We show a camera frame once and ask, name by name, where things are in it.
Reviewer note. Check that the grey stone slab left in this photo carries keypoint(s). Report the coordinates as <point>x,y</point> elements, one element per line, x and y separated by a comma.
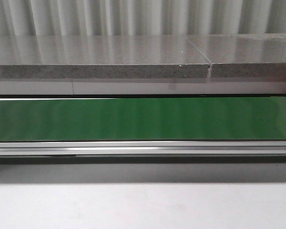
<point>100,57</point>

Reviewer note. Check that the grey stone slab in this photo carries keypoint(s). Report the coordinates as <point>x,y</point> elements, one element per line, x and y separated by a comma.
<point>100,57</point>
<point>243,55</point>

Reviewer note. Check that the green conveyor belt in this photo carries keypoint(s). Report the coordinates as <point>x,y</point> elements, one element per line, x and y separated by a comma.
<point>209,118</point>

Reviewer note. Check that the grey stone slab right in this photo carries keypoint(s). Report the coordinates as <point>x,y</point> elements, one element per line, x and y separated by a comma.
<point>243,55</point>

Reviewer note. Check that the aluminium conveyor frame rail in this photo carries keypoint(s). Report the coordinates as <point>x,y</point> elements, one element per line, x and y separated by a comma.
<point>143,151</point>

